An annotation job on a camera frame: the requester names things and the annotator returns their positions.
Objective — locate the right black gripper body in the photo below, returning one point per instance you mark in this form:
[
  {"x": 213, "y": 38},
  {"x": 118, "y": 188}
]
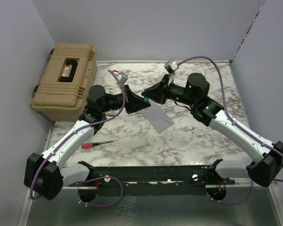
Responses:
[{"x": 168, "y": 93}]

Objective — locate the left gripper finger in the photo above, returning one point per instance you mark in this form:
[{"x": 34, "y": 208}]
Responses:
[
  {"x": 139, "y": 105},
  {"x": 132, "y": 96}
]

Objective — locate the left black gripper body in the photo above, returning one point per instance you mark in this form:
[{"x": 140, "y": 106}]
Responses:
[{"x": 127, "y": 99}]

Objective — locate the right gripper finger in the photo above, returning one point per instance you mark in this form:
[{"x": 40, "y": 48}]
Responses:
[
  {"x": 157, "y": 88},
  {"x": 154, "y": 96}
]

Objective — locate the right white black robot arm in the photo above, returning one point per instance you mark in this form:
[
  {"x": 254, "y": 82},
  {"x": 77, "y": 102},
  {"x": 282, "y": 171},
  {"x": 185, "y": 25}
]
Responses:
[{"x": 265, "y": 158}]

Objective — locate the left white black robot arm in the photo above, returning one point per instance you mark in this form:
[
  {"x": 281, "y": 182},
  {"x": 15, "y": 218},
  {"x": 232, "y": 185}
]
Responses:
[{"x": 44, "y": 173}]

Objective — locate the tan plastic tool case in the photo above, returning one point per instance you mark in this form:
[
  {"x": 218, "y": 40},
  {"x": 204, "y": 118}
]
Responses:
[{"x": 70, "y": 72}]

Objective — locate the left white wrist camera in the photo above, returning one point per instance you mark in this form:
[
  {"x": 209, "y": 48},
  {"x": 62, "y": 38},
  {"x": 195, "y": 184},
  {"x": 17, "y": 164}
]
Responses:
[{"x": 122, "y": 77}]

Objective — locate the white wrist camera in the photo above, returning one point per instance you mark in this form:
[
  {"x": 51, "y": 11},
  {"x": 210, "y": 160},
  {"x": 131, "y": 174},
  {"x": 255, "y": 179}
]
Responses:
[
  {"x": 122, "y": 77},
  {"x": 171, "y": 66}
]

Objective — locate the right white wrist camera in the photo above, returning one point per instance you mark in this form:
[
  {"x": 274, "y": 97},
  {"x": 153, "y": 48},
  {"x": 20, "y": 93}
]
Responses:
[{"x": 171, "y": 66}]

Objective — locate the red handled screwdriver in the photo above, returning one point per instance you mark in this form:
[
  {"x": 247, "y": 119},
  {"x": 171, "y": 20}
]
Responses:
[{"x": 91, "y": 145}]

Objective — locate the black metal base rail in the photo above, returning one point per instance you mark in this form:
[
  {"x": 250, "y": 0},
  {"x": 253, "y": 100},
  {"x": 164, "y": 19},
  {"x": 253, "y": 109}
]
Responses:
[{"x": 151, "y": 180}]

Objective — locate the aluminium frame rail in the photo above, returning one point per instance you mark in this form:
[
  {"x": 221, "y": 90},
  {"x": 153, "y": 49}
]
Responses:
[{"x": 25, "y": 211}]

